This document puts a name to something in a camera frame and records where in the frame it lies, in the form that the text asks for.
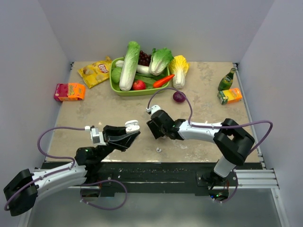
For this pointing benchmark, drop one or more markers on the green lettuce head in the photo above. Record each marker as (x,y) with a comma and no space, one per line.
(160,59)

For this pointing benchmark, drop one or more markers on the red apple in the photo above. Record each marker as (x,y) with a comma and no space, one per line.
(138,85)

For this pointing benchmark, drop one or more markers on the purple onion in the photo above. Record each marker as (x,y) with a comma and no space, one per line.
(179,97)

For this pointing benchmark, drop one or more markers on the aluminium frame rail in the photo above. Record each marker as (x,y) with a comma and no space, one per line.
(257,179)

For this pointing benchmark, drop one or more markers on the white gold-rimmed charging case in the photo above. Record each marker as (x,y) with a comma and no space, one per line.
(132,126)

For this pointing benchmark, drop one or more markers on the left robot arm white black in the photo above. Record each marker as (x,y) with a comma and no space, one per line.
(26,187)

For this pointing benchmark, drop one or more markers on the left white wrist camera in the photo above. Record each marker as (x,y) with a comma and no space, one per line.
(96,136)

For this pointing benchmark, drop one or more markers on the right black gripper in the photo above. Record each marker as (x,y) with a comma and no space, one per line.
(153,126)

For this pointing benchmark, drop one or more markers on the green leafy vegetable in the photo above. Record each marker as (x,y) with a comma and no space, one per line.
(148,79)

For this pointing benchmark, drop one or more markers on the green glass bottle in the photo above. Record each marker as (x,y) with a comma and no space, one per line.
(227,80)

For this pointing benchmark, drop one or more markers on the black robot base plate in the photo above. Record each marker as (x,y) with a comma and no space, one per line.
(148,177)

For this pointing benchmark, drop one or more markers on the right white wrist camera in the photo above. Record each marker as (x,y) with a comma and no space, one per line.
(153,109)

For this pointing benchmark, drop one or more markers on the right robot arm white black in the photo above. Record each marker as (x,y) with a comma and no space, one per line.
(232,140)

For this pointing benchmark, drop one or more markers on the orange carrot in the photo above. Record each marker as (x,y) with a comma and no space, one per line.
(163,81)

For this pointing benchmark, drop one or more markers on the dark purple grapes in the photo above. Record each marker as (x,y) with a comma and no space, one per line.
(144,58)

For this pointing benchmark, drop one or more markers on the orange green juice carton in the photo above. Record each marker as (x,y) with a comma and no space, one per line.
(229,96)

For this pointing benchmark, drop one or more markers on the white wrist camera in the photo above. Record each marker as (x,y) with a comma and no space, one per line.
(153,109)
(96,136)

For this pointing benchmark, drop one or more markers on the yellow cabbage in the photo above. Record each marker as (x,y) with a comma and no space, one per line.
(179,67)

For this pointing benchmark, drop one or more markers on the white radish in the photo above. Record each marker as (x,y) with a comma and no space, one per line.
(140,68)

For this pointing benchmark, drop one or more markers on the long napa cabbage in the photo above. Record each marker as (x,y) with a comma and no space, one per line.
(129,66)

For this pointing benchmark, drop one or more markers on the green plastic tray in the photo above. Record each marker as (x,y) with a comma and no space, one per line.
(115,87)

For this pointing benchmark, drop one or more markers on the green round vegetable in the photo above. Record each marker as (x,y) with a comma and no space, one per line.
(116,74)

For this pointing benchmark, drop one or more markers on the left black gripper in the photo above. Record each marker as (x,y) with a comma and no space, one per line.
(122,142)

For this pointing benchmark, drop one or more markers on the pink orange snack box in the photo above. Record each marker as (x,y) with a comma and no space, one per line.
(69,92)

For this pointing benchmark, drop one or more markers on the yellow Lays chips bag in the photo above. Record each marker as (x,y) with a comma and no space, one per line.
(96,73)

